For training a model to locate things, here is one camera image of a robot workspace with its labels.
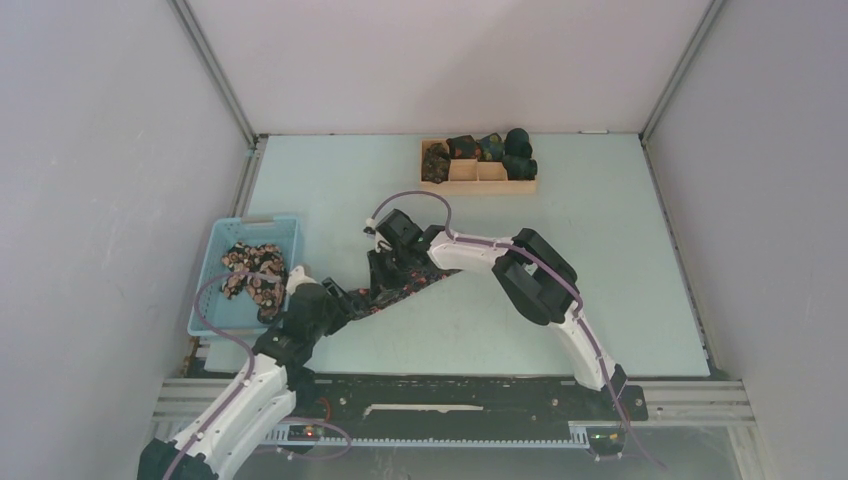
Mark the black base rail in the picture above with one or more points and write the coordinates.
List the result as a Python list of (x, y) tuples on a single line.
[(459, 407)]

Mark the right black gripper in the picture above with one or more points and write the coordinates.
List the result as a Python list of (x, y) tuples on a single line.
[(379, 278)]

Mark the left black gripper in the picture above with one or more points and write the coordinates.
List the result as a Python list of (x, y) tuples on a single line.
[(340, 307)]

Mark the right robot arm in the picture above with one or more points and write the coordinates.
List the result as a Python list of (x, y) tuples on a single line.
[(539, 283)]

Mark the aluminium frame rail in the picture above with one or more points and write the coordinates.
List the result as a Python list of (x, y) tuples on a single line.
[(670, 403)]

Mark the dark floral rolled tie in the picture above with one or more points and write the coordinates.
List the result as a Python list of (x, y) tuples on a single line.
[(436, 163)]

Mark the light blue plastic basket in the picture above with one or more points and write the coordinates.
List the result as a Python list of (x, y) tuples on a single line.
[(238, 315)]

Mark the dark floral rose tie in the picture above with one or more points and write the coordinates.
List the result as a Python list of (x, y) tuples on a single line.
[(377, 297)]

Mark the beige floral tie in basket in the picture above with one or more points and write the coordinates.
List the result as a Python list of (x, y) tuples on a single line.
[(260, 271)]

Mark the blue patterned rolled tie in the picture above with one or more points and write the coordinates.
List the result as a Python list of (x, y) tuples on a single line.
[(491, 148)]

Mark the dark green rolled tie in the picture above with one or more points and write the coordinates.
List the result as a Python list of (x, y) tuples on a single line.
[(520, 168), (517, 143)]

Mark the black orange rolled tie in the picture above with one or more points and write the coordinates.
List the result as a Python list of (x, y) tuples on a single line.
[(463, 147)]

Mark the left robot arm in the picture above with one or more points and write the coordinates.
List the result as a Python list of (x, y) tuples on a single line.
[(264, 392)]

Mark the white cable duct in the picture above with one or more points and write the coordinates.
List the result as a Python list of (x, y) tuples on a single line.
[(282, 436)]

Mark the wooden compartment box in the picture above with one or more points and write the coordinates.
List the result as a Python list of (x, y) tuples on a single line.
[(470, 177)]

